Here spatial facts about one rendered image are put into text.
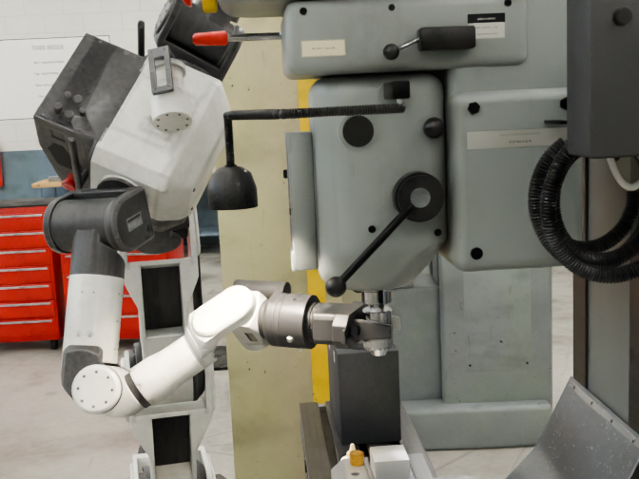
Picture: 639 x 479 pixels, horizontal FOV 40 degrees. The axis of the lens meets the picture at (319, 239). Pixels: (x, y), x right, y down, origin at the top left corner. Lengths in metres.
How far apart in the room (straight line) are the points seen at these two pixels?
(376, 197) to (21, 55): 9.55
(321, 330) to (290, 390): 1.85
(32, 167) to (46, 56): 1.27
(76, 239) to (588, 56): 0.88
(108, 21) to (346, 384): 9.01
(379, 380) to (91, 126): 0.72
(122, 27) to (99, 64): 8.83
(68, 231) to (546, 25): 0.83
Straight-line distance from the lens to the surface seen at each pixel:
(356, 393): 1.74
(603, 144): 1.05
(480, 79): 1.27
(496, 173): 1.27
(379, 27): 1.24
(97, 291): 1.49
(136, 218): 1.53
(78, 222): 1.52
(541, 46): 1.30
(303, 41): 1.23
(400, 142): 1.26
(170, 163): 1.56
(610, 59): 1.05
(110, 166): 1.57
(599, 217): 1.50
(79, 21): 10.58
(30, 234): 6.16
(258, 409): 3.25
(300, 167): 1.33
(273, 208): 3.08
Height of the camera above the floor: 1.59
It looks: 9 degrees down
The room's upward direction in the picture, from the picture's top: 3 degrees counter-clockwise
